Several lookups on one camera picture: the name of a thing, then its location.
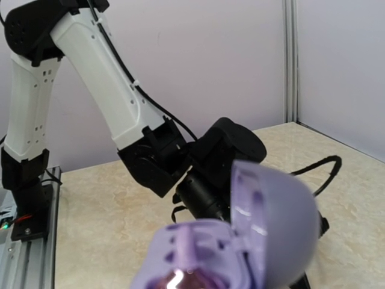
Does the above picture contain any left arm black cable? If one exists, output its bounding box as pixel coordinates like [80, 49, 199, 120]
[87, 0, 343, 222]

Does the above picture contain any grey oval earbud case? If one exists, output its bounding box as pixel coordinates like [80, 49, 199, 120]
[131, 160, 319, 288]

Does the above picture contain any left aluminium frame post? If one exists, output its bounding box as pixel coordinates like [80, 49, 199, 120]
[282, 0, 300, 123]

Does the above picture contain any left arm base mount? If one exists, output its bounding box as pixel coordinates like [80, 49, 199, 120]
[11, 178, 54, 242]

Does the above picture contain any front aluminium rail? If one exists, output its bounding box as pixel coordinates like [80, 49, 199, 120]
[1, 166, 62, 288]

